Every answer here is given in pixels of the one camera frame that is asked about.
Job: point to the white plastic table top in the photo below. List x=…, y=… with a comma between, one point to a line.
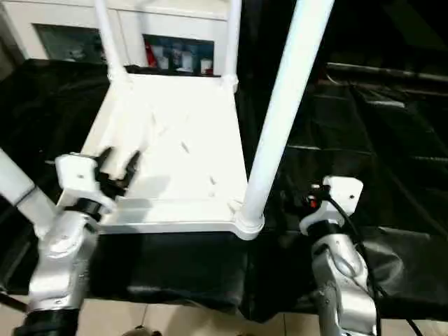
x=168, y=133

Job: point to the white plastic table leg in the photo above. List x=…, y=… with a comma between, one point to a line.
x=234, y=38
x=287, y=98
x=110, y=38
x=21, y=185

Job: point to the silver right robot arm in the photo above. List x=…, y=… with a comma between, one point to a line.
x=346, y=273

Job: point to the black work mat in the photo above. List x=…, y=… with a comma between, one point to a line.
x=385, y=140

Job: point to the white jar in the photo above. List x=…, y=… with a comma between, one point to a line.
x=162, y=63

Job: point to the red package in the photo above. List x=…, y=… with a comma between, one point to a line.
x=150, y=56

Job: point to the white tub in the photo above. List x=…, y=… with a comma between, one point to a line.
x=185, y=61

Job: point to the white cup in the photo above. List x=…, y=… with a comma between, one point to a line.
x=206, y=66

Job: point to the white glass door cabinet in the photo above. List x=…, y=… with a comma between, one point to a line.
x=122, y=24

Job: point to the dark long rod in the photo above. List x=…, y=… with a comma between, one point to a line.
x=388, y=71

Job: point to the black robot foot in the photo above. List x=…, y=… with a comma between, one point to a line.
x=143, y=330

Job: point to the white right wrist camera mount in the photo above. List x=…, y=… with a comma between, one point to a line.
x=339, y=196

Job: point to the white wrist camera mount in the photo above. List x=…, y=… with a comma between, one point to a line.
x=339, y=196
x=80, y=178

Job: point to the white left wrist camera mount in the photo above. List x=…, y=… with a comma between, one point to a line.
x=80, y=178

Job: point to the black metal table frame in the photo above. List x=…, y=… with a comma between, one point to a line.
x=14, y=302

